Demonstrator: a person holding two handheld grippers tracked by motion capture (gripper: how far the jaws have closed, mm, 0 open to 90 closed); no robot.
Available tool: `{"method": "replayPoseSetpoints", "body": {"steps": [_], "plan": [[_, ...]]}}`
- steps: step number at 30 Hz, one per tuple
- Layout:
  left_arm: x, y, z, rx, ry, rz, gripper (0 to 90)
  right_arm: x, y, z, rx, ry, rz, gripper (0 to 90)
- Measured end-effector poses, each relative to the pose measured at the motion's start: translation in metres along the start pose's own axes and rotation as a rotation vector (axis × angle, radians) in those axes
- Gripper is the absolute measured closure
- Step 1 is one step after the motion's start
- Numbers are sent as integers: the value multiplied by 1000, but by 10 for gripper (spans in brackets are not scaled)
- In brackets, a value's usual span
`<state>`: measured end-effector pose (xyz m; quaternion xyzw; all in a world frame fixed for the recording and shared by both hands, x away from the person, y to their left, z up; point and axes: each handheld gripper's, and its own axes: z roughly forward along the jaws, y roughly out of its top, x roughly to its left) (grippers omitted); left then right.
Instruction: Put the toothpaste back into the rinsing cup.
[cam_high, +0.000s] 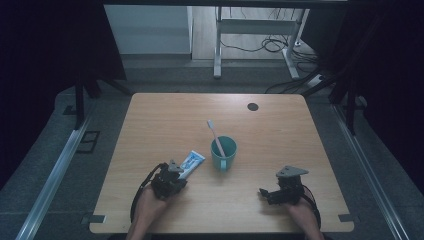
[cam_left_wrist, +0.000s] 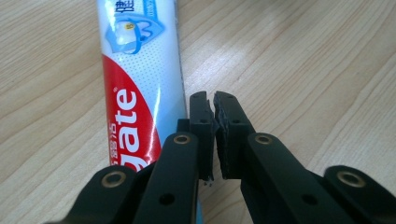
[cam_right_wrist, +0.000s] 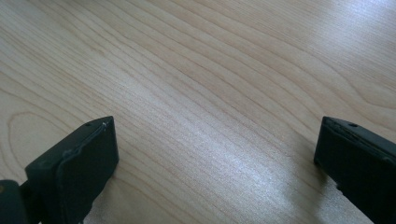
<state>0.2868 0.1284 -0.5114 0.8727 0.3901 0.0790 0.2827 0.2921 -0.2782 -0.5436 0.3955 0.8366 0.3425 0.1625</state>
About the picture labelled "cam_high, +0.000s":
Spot aluminium rail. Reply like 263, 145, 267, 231
331, 103, 412, 240
14, 114, 94, 240

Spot black metal stand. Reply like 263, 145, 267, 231
73, 74, 135, 132
301, 66, 360, 136

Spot dark curtain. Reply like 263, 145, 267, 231
301, 0, 424, 203
0, 0, 128, 192

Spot white desk frame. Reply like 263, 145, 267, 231
213, 6, 311, 80

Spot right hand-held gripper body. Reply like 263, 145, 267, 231
275, 165, 310, 206

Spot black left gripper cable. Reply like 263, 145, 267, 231
129, 162, 169, 224

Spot white cabinet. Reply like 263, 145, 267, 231
103, 4, 194, 55

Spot teal cup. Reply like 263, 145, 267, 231
210, 135, 238, 173

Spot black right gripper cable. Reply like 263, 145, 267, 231
301, 183, 323, 230

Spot pink toothbrush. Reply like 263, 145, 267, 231
206, 119, 228, 159

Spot white red blue toothpaste tube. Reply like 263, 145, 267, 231
178, 150, 207, 181

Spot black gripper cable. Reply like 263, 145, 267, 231
301, 183, 323, 230
129, 162, 169, 224

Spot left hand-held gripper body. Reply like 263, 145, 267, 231
150, 159, 186, 201

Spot person's left hand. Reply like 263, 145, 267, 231
133, 185, 172, 225

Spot person's right hand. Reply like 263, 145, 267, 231
285, 198, 320, 229

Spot black floor cables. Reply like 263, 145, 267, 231
220, 7, 322, 95

